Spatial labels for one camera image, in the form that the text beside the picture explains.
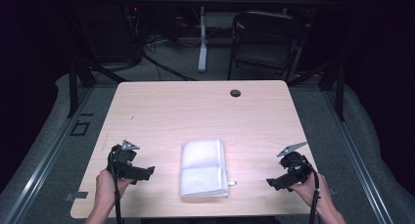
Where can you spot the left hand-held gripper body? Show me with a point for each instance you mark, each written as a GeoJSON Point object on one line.
{"type": "Point", "coordinates": [120, 160]}

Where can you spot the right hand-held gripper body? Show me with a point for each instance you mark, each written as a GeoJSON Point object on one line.
{"type": "Point", "coordinates": [298, 168]}

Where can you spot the white towel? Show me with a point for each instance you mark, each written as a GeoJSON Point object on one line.
{"type": "Point", "coordinates": [204, 168]}

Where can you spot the person's right hand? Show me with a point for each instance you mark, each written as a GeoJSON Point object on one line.
{"type": "Point", "coordinates": [310, 193]}

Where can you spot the person's left hand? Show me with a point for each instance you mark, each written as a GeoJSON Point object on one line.
{"type": "Point", "coordinates": [106, 191]}

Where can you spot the black metal stand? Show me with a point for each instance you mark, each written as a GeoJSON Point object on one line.
{"type": "Point", "coordinates": [340, 93]}
{"type": "Point", "coordinates": [73, 87]}

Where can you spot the black folding chair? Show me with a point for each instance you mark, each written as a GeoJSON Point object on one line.
{"type": "Point", "coordinates": [266, 41]}

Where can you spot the dark computer tower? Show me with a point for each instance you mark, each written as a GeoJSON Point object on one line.
{"type": "Point", "coordinates": [107, 28]}

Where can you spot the white desk leg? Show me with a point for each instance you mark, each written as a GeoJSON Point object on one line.
{"type": "Point", "coordinates": [203, 44]}

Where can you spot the aluminium floor rail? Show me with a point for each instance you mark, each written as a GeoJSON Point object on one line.
{"type": "Point", "coordinates": [42, 165]}
{"type": "Point", "coordinates": [355, 158]}

